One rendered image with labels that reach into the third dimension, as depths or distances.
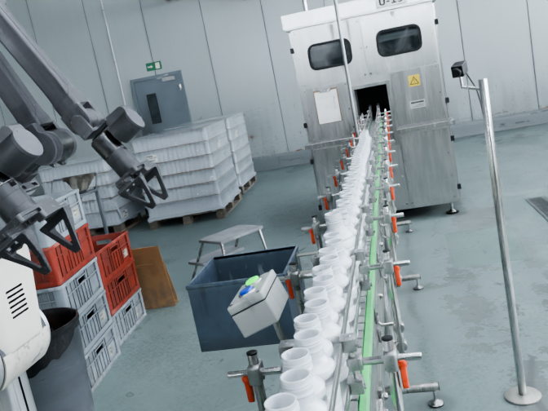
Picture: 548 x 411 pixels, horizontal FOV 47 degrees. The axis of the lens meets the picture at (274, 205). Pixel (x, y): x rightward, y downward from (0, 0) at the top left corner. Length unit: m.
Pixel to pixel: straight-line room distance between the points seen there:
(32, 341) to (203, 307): 0.66
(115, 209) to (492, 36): 6.90
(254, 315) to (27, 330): 0.51
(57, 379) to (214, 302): 1.25
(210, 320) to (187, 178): 6.11
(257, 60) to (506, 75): 4.34
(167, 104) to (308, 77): 6.40
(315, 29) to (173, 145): 2.77
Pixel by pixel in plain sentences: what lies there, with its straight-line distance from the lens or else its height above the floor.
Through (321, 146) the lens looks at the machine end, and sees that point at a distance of 6.06.
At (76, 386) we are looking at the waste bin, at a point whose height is 0.35.
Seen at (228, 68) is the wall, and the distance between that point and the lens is 11.86.
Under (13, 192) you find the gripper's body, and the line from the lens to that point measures 1.10.
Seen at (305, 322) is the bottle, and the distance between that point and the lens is 0.91.
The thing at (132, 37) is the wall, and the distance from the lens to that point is 12.43.
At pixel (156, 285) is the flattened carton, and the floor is 0.19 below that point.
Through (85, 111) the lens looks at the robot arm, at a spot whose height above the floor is 1.52.
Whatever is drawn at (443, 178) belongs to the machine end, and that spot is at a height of 0.36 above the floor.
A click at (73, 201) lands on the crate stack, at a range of 4.01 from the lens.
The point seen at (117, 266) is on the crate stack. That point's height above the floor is 0.49.
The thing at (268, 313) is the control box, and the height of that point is 1.08.
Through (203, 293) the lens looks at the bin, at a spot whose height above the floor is 0.92.
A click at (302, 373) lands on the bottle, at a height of 1.16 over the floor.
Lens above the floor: 1.50
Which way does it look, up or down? 11 degrees down
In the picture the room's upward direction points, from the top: 11 degrees counter-clockwise
